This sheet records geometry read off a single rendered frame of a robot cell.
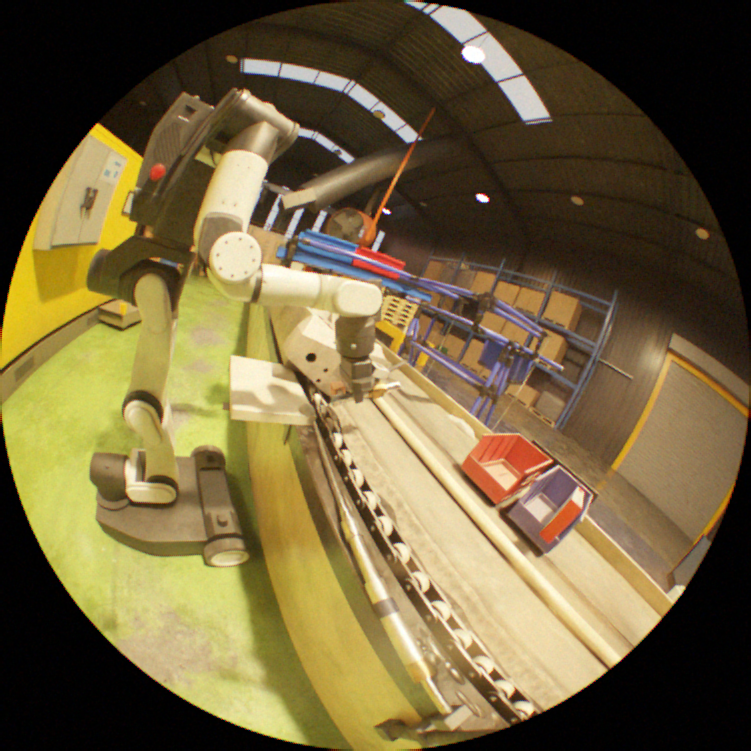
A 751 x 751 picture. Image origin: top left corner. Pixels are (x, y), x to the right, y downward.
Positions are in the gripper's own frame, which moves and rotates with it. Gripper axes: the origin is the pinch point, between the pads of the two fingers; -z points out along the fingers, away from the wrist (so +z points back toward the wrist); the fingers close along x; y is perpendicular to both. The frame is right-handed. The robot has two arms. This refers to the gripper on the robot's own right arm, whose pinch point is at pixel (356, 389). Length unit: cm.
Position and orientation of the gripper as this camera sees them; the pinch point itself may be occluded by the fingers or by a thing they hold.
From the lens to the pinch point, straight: 61.7
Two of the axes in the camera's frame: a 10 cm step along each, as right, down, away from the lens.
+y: -9.0, 2.1, -3.8
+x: -4.4, -4.5, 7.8
